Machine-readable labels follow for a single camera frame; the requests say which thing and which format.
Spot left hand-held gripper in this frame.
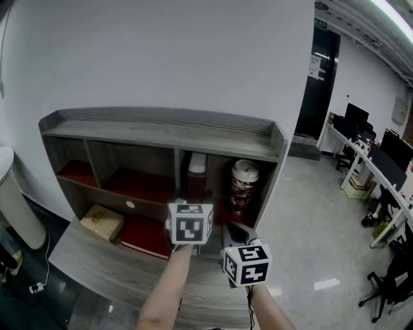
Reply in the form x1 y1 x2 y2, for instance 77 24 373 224
165 189 216 255

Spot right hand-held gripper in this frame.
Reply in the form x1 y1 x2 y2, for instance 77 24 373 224
220 221 273 289

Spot dark red thick book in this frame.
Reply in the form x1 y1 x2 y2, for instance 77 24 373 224
186 153 208 206

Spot tan box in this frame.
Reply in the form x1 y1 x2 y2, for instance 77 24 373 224
79 203 125 243

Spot grey wooden shelf unit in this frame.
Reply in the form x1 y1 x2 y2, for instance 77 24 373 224
37 106 289 233

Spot person's right forearm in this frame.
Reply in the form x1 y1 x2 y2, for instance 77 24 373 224
247 283 296 330

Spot person's left forearm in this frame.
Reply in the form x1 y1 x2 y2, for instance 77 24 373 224
136 244 201 330

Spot grey wooden shelf desk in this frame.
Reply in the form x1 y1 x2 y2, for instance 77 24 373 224
37 106 289 330

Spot long white office desk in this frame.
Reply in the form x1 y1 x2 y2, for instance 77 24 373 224
317 121 413 249

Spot dark desk divider panel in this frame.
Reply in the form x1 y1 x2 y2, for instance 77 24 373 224
367 146 407 191

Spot black computer monitor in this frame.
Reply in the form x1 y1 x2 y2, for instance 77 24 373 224
344 102 370 130
380 128 413 171

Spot patterned tall cup with lid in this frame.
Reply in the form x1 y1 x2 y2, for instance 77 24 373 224
230 159 261 216

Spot grey door ramp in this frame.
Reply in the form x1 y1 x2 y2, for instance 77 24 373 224
288 133 322 161

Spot yellow-green storage crate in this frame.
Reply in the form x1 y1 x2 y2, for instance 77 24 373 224
343 179 372 199
370 222 393 241

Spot black office chair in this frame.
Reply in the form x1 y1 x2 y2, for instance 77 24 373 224
335 151 352 171
358 254 413 323

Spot white cylindrical machine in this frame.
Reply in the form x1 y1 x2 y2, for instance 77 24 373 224
0 146 48 251

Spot black double door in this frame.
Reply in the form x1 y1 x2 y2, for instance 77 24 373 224
295 30 341 141

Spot large white door notice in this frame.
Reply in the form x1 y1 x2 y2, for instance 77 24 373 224
308 54 326 81

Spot ceiling light strip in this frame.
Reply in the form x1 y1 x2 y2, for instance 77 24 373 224
367 0 413 36

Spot black right wrist cord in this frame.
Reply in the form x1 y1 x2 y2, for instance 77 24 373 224
247 286 256 330

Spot white power cable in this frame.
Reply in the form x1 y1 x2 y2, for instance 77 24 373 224
41 233 52 286

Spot grey wall panel box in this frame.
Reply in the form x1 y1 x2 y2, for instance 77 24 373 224
392 96 408 123

